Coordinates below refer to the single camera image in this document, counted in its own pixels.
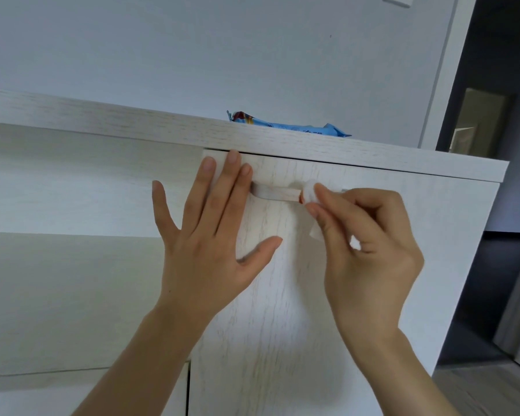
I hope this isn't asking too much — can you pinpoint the person's right forearm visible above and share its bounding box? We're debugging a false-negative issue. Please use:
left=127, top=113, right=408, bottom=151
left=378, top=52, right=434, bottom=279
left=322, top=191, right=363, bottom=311
left=350, top=328, right=461, bottom=416

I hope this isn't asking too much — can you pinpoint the white wooden cabinet door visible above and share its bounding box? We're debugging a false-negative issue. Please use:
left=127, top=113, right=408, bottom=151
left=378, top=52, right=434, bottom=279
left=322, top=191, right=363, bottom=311
left=188, top=149, right=502, bottom=416

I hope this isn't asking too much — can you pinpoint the person's left hand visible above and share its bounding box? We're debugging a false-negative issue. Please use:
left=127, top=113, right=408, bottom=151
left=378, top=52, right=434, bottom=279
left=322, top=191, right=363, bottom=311
left=152, top=150, right=283, bottom=322

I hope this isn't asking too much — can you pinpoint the white wooden cabinet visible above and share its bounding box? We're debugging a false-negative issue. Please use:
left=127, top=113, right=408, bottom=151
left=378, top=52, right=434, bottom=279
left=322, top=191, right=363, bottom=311
left=0, top=87, right=510, bottom=416

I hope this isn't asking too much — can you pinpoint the white door handle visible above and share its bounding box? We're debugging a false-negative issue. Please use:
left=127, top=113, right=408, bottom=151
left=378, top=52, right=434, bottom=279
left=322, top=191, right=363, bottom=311
left=250, top=180, right=305, bottom=203

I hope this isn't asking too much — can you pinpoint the person's left forearm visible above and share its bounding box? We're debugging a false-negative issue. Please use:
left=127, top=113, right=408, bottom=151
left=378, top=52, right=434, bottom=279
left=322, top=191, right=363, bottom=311
left=71, top=304, right=214, bottom=416

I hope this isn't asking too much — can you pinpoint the white door frame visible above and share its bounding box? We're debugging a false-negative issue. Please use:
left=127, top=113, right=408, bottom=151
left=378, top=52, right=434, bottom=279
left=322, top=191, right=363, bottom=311
left=418, top=0, right=478, bottom=151

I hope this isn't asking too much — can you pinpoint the blue wipe packet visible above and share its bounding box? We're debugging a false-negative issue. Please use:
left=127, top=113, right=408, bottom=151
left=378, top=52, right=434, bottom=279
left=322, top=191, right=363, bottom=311
left=226, top=110, right=352, bottom=138

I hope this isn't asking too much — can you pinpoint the white wet wipe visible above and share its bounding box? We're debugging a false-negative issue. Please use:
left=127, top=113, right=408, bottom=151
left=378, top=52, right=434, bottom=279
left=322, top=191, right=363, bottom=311
left=301, top=179, right=361, bottom=252

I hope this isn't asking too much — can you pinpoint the beige panel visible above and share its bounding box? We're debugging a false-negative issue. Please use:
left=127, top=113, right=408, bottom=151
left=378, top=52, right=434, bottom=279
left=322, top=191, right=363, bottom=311
left=449, top=87, right=513, bottom=159

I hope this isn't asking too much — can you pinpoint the person's right hand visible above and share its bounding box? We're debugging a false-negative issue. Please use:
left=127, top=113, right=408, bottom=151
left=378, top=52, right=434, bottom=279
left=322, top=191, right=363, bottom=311
left=305, top=183, right=425, bottom=348

